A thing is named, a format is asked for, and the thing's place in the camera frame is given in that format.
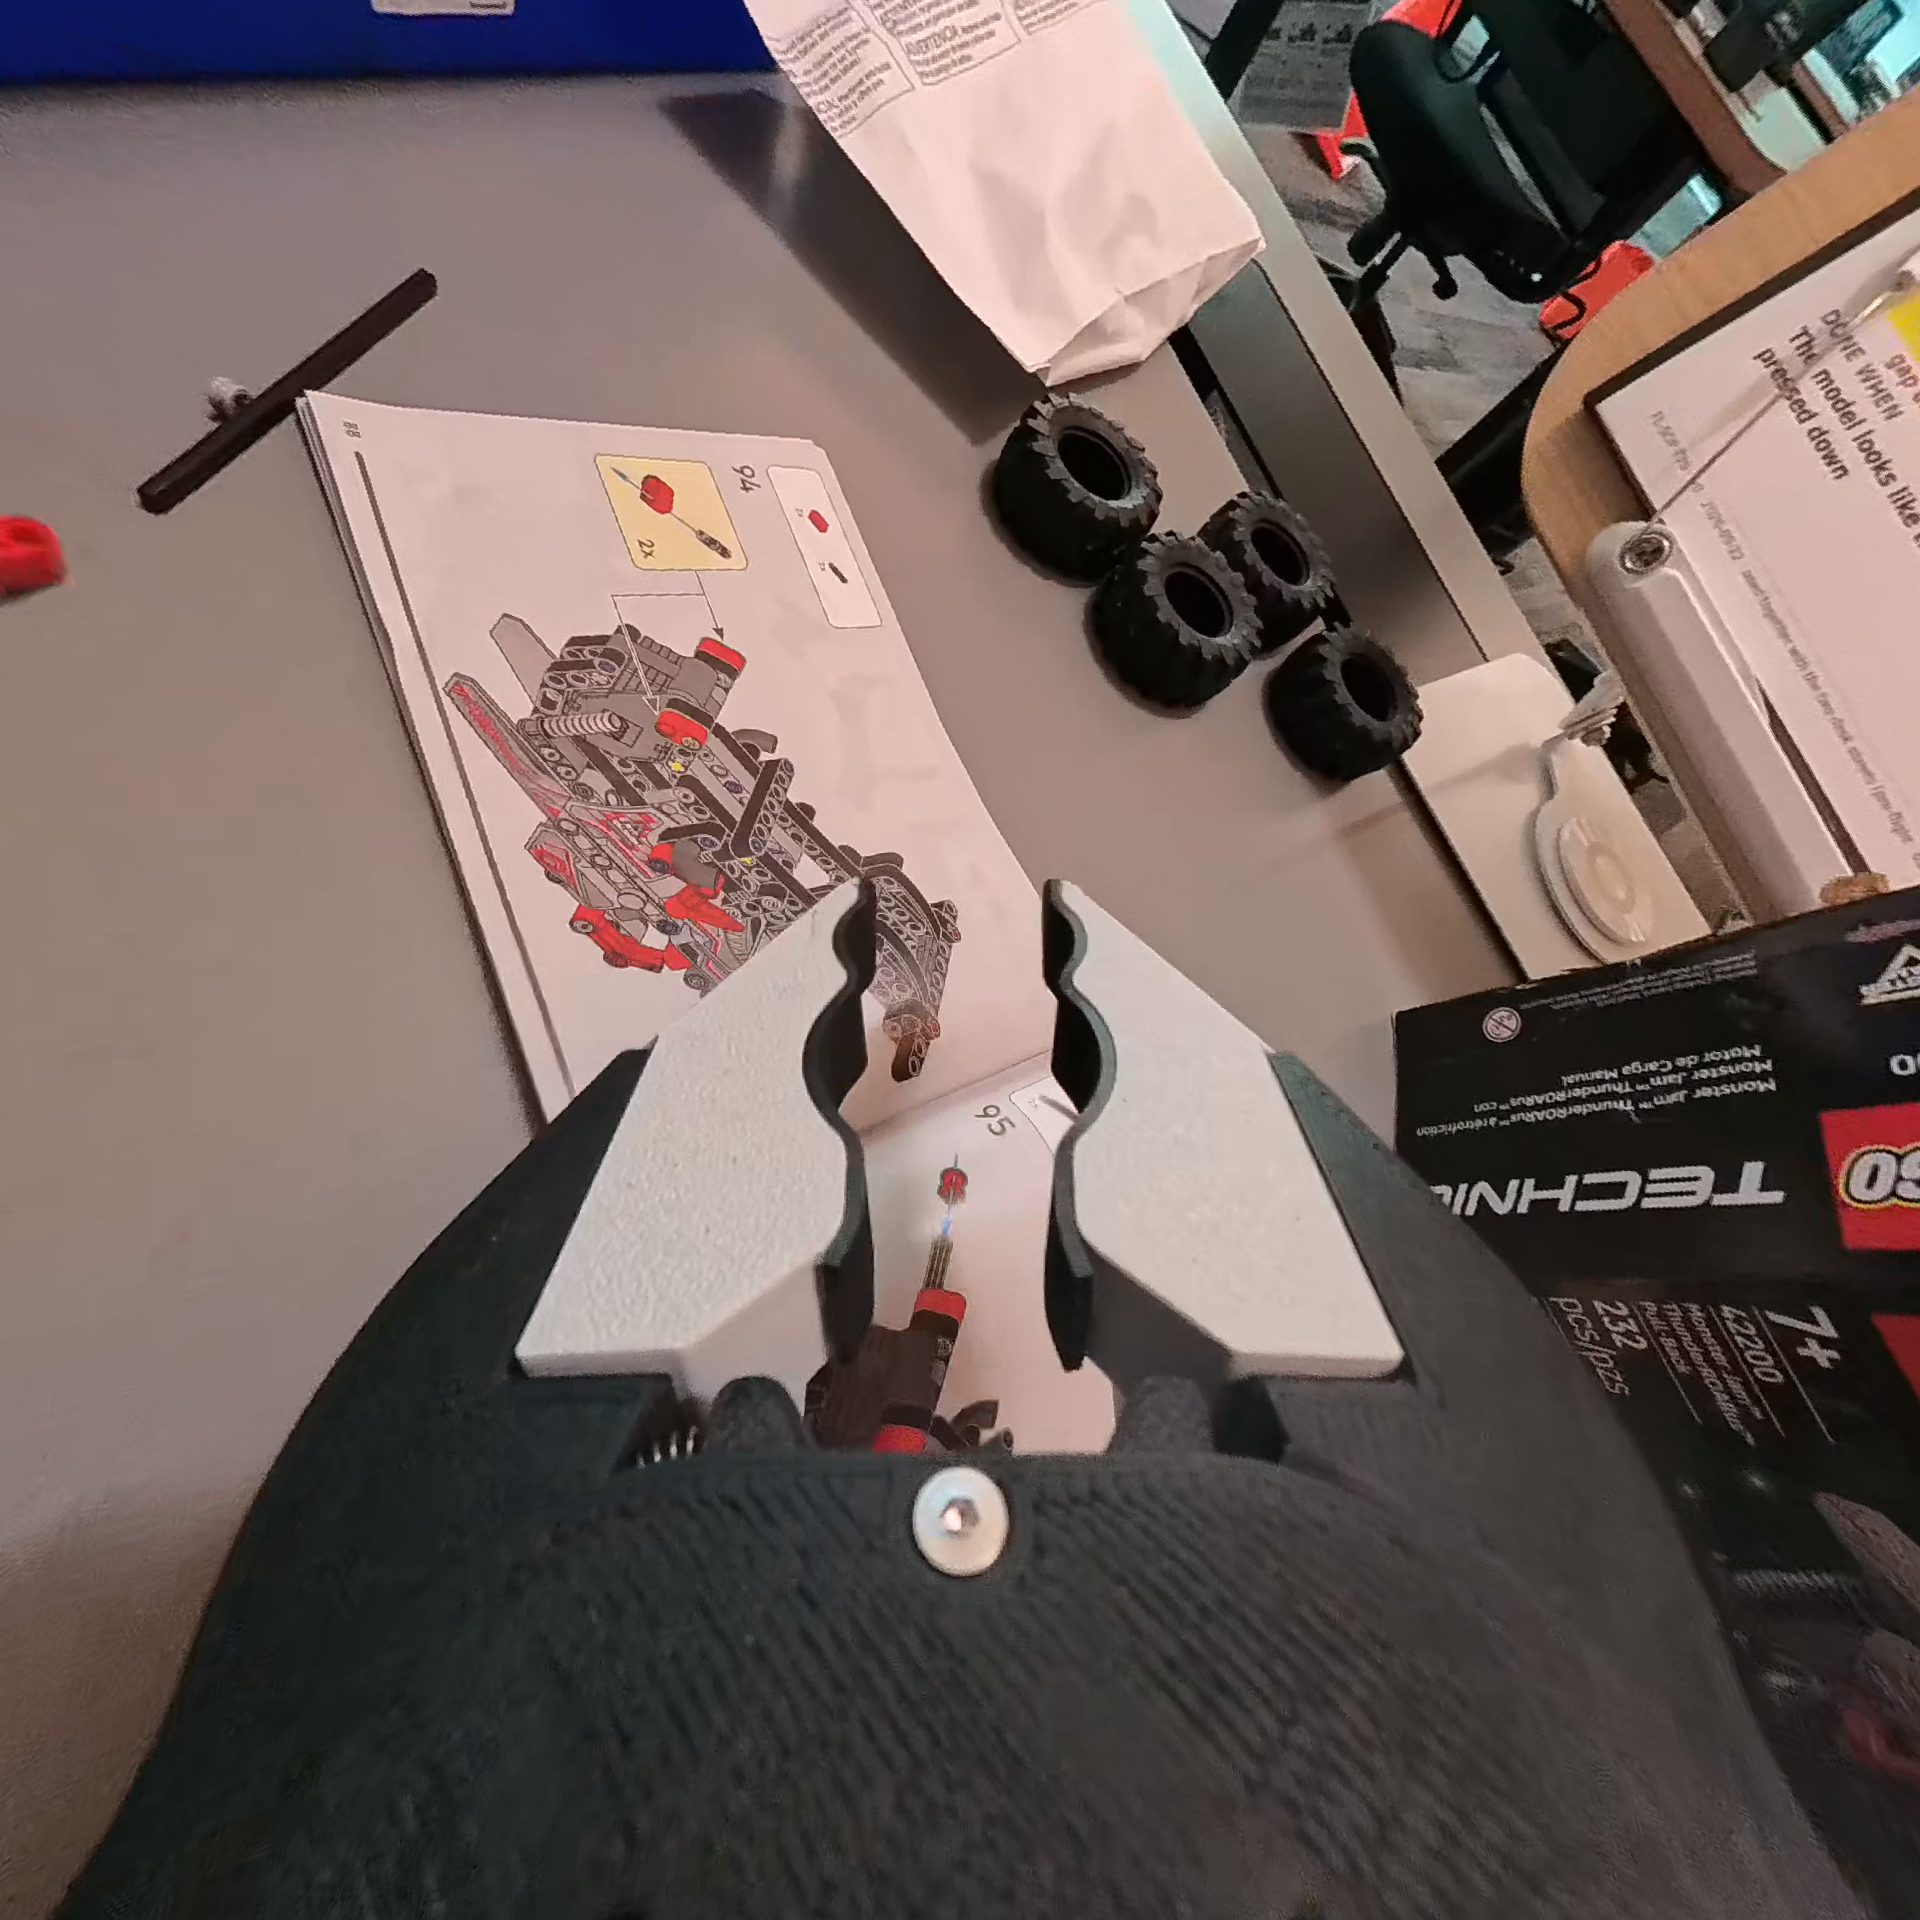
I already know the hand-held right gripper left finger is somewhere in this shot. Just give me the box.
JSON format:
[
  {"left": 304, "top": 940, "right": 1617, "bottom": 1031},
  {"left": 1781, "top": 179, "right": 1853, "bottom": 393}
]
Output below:
[{"left": 514, "top": 877, "right": 880, "bottom": 1395}]

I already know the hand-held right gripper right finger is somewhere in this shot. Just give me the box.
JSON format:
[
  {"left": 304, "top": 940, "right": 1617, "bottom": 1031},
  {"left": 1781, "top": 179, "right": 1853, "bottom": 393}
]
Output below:
[{"left": 1040, "top": 877, "right": 1408, "bottom": 1384}]

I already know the long black axle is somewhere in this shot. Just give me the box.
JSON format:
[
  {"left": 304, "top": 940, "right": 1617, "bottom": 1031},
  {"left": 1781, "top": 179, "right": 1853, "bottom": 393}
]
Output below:
[{"left": 135, "top": 271, "right": 440, "bottom": 517}]

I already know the blue plastic bin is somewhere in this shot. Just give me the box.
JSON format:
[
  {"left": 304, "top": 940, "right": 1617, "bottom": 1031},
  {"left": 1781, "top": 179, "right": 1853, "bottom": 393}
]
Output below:
[{"left": 0, "top": 0, "right": 781, "bottom": 87}]

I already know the black toy set box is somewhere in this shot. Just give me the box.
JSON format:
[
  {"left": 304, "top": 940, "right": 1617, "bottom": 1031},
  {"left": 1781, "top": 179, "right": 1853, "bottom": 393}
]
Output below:
[{"left": 1391, "top": 888, "right": 1920, "bottom": 1920}]

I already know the black toy tyre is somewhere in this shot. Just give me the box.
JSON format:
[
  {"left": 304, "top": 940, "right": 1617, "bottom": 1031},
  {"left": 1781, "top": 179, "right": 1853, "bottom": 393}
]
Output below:
[
  {"left": 1200, "top": 492, "right": 1336, "bottom": 650},
  {"left": 990, "top": 393, "right": 1163, "bottom": 585},
  {"left": 1090, "top": 535, "right": 1261, "bottom": 712},
  {"left": 1263, "top": 632, "right": 1423, "bottom": 783}
]

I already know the white round disc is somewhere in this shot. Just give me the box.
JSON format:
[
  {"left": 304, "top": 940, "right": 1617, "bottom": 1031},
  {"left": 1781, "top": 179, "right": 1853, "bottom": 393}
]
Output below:
[{"left": 1529, "top": 737, "right": 1673, "bottom": 962}]

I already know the open instruction booklet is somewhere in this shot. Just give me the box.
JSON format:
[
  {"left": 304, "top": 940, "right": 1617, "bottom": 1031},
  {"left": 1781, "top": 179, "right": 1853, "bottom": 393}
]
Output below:
[{"left": 294, "top": 393, "right": 1127, "bottom": 1457}]

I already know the white instruction sign board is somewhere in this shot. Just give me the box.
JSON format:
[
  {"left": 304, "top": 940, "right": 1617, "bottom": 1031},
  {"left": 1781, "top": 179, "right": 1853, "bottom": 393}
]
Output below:
[{"left": 1585, "top": 194, "right": 1920, "bottom": 888}]

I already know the round wooden table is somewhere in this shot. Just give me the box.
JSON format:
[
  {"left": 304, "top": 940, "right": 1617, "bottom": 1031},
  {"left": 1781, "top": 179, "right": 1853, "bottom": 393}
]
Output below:
[{"left": 1517, "top": 188, "right": 1920, "bottom": 962}]

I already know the white paper bag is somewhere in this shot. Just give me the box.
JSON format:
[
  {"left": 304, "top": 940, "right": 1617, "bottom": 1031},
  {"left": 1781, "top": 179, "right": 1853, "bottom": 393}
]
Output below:
[{"left": 742, "top": 0, "right": 1265, "bottom": 386}]

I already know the black office chair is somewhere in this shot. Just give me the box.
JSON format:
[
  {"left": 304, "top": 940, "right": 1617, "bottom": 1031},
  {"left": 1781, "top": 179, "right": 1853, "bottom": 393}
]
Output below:
[{"left": 1342, "top": 0, "right": 1665, "bottom": 301}]

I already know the white flat base plate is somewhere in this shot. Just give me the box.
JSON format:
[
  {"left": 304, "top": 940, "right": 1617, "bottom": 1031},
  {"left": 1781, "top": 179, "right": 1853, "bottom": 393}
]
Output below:
[{"left": 1393, "top": 651, "right": 1712, "bottom": 977}]

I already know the white sign holder post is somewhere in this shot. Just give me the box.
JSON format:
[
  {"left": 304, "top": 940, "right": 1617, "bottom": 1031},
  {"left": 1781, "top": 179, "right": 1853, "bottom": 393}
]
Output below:
[{"left": 1581, "top": 517, "right": 1862, "bottom": 923}]

